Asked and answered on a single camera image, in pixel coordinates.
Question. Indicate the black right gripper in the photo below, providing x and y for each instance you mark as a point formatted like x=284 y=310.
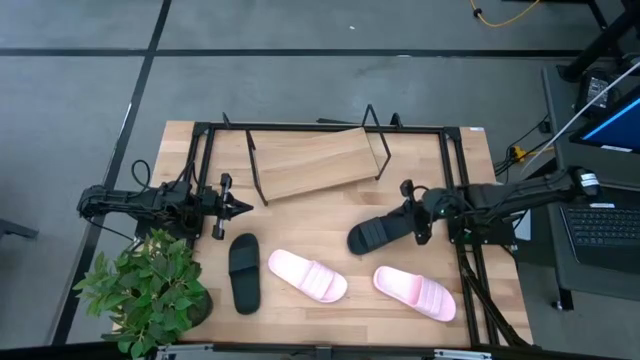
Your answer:
x=425 y=207

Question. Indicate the pink slide sandal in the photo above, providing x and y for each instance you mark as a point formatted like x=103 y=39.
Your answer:
x=415 y=292
x=307 y=276

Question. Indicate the potted green plant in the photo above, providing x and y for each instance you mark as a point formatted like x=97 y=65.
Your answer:
x=145 y=290

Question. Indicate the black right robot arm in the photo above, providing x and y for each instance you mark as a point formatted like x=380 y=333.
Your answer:
x=525 y=192

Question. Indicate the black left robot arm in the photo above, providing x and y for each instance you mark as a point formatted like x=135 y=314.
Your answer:
x=125 y=200

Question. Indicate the yellow plug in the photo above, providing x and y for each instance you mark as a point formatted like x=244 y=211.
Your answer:
x=518 y=152

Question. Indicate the black power adapter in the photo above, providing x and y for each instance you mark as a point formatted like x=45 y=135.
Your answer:
x=596 y=90

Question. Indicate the black desk leg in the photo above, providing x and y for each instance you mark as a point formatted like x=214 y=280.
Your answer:
x=600 y=45

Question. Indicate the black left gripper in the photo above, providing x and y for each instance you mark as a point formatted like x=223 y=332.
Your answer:
x=222 y=207

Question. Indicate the black laptop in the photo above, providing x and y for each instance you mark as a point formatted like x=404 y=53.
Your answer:
x=602 y=235

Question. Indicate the aluminium camera mount bar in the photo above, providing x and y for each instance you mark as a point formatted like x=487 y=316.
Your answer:
x=320 y=352

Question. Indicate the wooden shelf black metal frame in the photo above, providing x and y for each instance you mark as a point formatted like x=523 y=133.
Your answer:
x=315 y=160

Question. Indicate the gray chair leg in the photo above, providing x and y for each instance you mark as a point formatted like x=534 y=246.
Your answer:
x=17 y=230

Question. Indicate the black slide sandal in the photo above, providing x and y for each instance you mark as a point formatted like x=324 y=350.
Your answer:
x=244 y=275
x=370 y=237

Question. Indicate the monitor with blue screen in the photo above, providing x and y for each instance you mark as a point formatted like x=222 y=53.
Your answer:
x=612 y=122

